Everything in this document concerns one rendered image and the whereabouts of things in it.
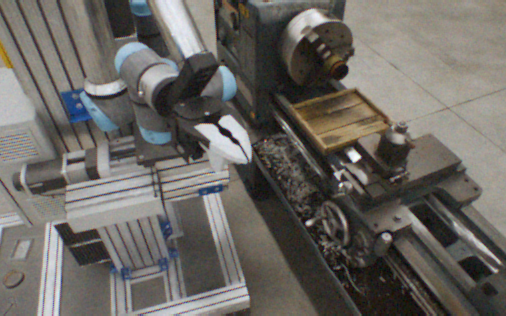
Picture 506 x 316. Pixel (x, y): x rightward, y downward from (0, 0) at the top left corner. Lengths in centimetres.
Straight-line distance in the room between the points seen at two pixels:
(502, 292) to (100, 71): 120
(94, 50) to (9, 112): 49
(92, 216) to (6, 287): 114
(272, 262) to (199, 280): 47
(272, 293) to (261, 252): 25
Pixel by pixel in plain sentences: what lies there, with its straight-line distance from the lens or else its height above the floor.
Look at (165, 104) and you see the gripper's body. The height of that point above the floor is 156.
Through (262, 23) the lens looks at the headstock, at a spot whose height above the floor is 120.
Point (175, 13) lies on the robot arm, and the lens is 83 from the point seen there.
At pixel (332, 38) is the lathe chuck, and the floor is 115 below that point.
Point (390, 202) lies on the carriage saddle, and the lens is 140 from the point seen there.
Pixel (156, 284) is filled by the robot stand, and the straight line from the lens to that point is 200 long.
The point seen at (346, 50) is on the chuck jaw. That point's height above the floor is 110.
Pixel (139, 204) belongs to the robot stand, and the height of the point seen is 107.
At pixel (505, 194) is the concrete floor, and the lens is 300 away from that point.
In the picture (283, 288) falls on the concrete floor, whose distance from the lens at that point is 217.
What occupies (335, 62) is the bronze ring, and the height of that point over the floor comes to 112.
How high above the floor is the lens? 195
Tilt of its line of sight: 45 degrees down
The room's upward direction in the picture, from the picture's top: straight up
